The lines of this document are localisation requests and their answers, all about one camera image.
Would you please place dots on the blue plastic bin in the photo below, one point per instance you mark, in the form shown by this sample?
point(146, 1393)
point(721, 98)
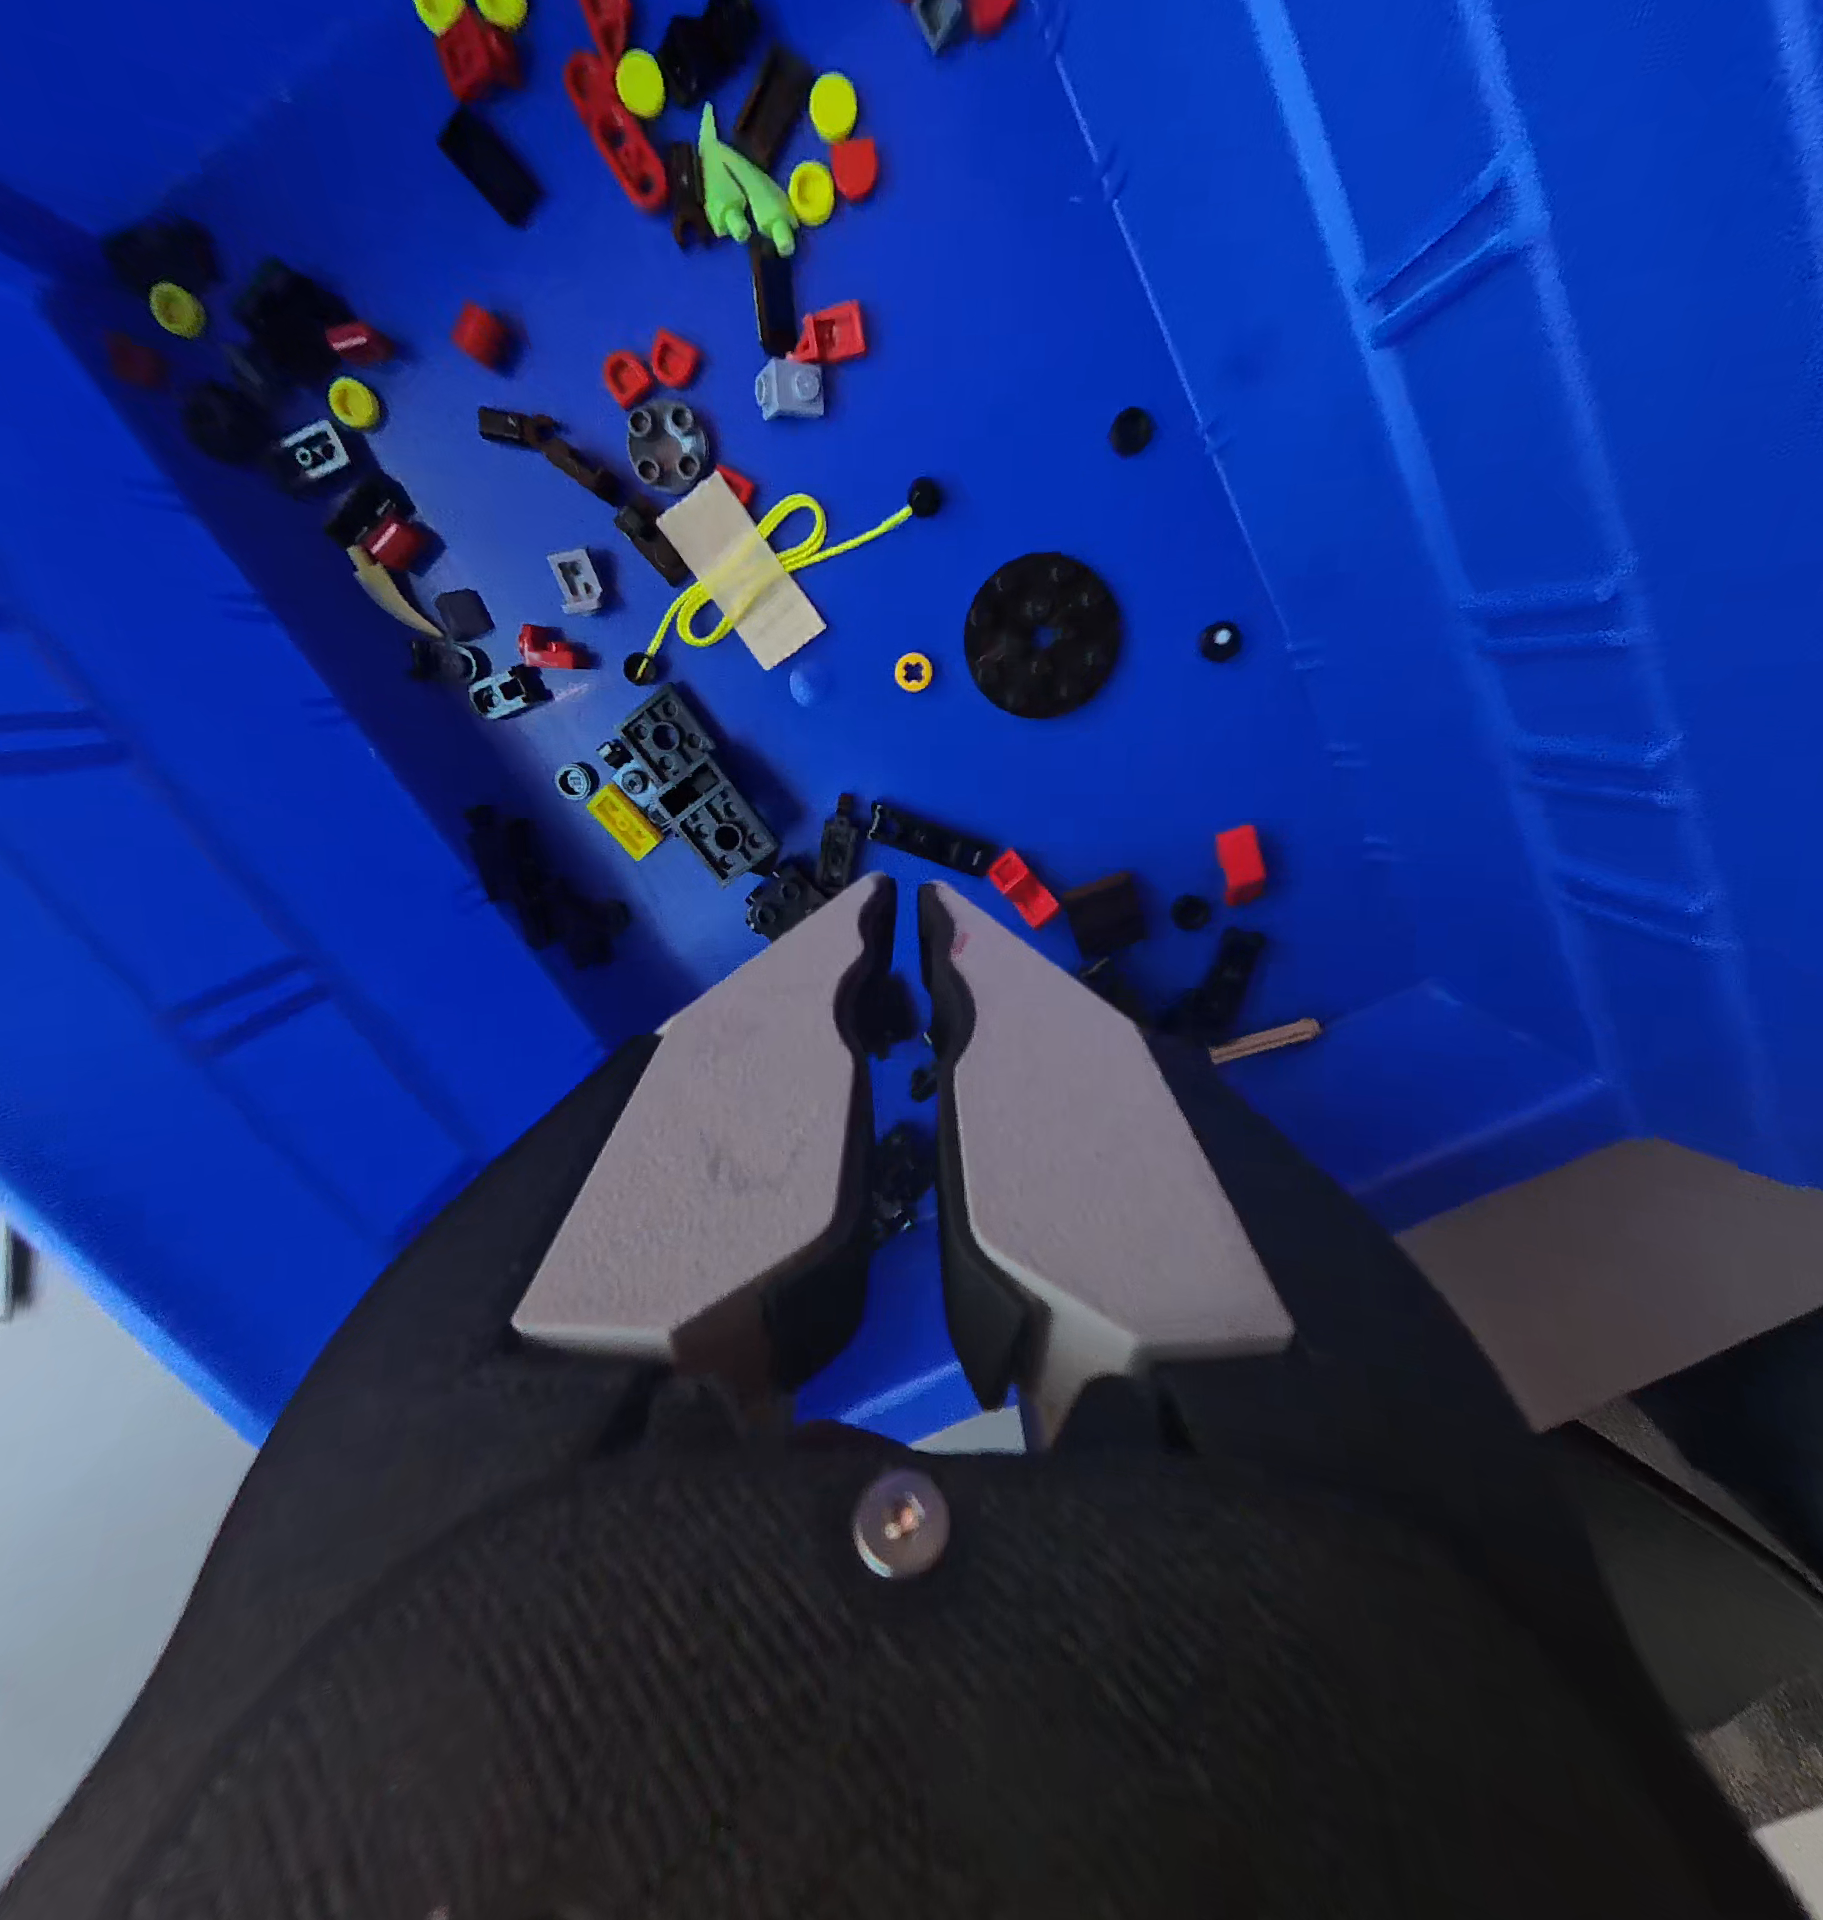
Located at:
point(1376, 452)

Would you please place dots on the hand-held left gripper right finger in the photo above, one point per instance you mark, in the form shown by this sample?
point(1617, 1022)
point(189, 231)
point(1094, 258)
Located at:
point(1091, 1187)

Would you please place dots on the tan paper card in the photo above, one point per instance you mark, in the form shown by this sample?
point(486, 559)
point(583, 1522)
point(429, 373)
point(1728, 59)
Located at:
point(701, 533)

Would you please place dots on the pile of small lego pieces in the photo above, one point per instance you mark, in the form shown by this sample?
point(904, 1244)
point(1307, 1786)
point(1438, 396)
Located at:
point(701, 781)

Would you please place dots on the black round lego plate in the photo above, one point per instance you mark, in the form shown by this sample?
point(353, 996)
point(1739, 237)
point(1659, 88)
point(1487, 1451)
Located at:
point(1069, 602)

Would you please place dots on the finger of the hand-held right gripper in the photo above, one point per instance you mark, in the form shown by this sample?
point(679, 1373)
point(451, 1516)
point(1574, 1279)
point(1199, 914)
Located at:
point(1646, 1277)

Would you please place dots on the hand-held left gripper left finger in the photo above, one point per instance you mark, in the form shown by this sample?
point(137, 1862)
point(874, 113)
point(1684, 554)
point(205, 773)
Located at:
point(716, 1171)

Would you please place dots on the lime green claw part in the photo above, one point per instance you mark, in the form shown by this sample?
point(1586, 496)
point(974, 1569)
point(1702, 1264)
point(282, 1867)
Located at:
point(732, 187)

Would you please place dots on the tan lego axle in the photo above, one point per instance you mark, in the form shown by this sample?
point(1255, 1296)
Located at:
point(1265, 1041)

